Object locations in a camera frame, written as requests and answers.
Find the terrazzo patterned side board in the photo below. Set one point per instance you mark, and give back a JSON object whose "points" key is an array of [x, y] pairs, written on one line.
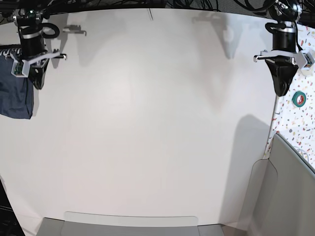
{"points": [[296, 125]]}

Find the green tape roll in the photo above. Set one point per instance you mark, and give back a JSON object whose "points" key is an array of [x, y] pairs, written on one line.
{"points": [[299, 99]]}

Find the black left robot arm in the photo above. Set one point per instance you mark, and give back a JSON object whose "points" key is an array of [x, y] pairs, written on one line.
{"points": [[286, 13]]}

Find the grey bin front edge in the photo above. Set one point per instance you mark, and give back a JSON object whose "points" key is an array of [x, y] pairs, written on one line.
{"points": [[86, 224]]}

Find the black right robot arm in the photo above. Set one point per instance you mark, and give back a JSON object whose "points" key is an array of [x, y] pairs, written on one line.
{"points": [[34, 18]]}

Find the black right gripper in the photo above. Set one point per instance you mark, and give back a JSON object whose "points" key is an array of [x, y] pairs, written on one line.
{"points": [[32, 43]]}

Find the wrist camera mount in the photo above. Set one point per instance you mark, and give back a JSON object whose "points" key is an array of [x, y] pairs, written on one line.
{"points": [[303, 59], [21, 67]]}

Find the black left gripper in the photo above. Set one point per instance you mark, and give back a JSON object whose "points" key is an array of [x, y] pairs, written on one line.
{"points": [[282, 68]]}

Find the clear tape spool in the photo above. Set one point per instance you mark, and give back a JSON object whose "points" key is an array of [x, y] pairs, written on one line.
{"points": [[307, 72]]}

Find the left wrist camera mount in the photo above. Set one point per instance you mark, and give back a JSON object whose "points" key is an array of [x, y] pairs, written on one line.
{"points": [[303, 59]]}

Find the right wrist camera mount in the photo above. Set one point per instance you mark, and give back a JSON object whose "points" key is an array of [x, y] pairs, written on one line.
{"points": [[21, 67]]}

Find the dark blue t-shirt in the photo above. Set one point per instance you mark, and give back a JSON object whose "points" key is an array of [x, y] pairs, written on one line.
{"points": [[16, 94]]}

